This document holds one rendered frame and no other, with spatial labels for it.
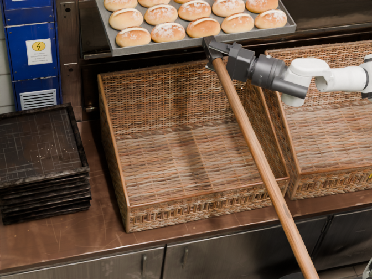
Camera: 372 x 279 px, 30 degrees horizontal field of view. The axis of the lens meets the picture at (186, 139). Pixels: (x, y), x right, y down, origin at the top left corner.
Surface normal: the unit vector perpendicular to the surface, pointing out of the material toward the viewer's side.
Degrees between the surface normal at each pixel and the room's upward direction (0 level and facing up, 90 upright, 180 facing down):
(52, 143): 0
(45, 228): 0
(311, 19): 70
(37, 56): 90
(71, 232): 0
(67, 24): 90
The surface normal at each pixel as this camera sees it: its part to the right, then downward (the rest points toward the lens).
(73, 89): 0.25, 0.76
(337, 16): 0.27, 0.50
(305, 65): 0.18, -0.81
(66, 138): 0.09, -0.63
